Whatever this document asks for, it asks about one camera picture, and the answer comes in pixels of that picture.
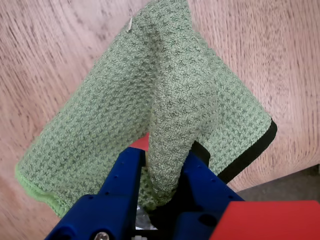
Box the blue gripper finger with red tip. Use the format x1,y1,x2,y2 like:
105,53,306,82
176,149,245,216
44,132,151,240

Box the green waffle cleaning cloth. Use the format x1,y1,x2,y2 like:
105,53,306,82
14,0,278,218

